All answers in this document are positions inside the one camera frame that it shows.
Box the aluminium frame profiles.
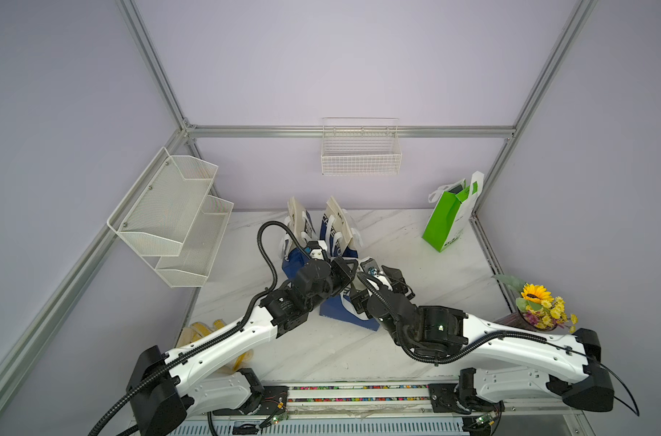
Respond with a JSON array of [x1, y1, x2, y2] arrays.
[[0, 0, 598, 421]]

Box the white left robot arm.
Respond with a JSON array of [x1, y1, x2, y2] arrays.
[[90, 221, 359, 435]]

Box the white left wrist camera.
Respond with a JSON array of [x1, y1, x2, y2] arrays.
[[304, 241, 329, 261]]

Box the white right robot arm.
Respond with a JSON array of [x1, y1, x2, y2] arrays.
[[350, 267, 616, 412]]

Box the sunflower bouquet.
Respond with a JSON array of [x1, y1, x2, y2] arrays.
[[494, 274, 579, 334]]

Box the white mesh two-tier shelf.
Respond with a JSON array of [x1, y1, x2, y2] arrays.
[[107, 148, 233, 288]]

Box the yellow dotted work gloves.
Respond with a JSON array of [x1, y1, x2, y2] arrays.
[[176, 319, 254, 375]]

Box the green white takeout bag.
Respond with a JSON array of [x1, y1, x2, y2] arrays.
[[422, 171, 485, 253]]

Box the white wire wall basket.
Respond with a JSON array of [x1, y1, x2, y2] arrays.
[[321, 117, 402, 176]]

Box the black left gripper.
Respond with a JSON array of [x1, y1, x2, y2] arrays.
[[306, 257, 358, 314]]

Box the blue beige bag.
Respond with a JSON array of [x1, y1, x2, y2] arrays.
[[279, 197, 317, 280], [319, 285, 379, 332], [319, 197, 363, 258]]

